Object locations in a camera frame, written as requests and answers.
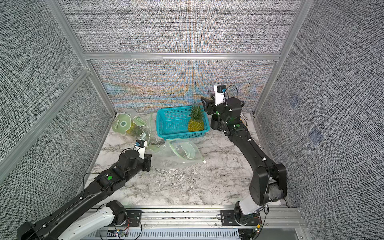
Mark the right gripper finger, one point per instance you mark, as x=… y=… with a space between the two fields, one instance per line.
x=207 y=101
x=205 y=107

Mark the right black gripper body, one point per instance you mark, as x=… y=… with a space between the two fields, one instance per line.
x=215 y=109

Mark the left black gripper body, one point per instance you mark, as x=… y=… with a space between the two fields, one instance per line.
x=146 y=164

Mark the yellow pineapple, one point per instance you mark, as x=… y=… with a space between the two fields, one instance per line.
x=196 y=122

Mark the clear green zip-top bag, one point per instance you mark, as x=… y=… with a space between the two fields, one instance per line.
x=175 y=154

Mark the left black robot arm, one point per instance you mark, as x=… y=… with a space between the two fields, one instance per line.
x=129 y=164

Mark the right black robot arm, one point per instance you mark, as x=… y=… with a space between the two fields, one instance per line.
x=269 y=180

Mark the black mug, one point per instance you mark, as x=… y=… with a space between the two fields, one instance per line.
x=215 y=123

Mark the patterned bowl with yellow food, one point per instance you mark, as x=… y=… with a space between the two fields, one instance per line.
x=244 y=119

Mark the teal plastic basket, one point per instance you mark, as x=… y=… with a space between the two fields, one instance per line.
x=173 y=123

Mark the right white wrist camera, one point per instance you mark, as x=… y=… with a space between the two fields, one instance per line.
x=219 y=94

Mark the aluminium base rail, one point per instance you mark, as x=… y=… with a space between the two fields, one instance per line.
x=189 y=223

